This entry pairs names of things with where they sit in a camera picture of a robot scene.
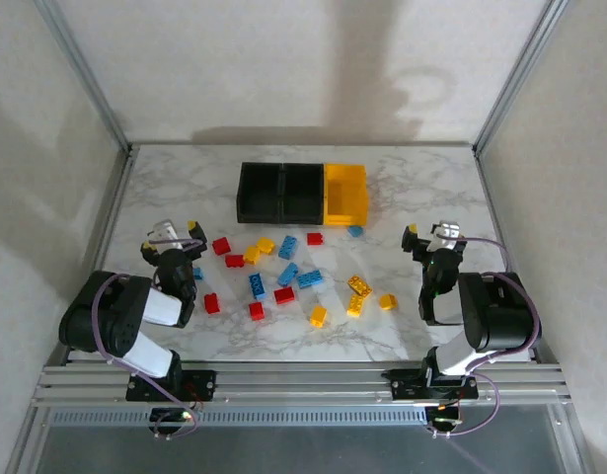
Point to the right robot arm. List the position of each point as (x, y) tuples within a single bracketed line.
[(500, 316)]

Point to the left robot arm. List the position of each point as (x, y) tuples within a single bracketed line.
[(110, 321)]

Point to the black plastic bin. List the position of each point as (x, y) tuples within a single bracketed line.
[(258, 192), (303, 193)]

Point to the yellow plastic bin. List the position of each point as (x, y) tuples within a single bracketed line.
[(345, 197)]

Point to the small black controller board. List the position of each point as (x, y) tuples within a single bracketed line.
[(160, 416), (443, 419)]

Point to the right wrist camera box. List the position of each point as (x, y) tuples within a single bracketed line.
[(448, 231)]

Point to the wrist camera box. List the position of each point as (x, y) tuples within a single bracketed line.
[(448, 231), (165, 231)]

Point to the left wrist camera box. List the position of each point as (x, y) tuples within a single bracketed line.
[(165, 231)]

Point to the aluminium table side rail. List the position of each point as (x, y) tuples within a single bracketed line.
[(490, 197), (115, 197)]

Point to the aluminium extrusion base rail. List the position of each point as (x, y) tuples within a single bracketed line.
[(303, 385)]

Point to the aluminium frame post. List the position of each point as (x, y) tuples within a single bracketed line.
[(518, 74), (87, 79)]

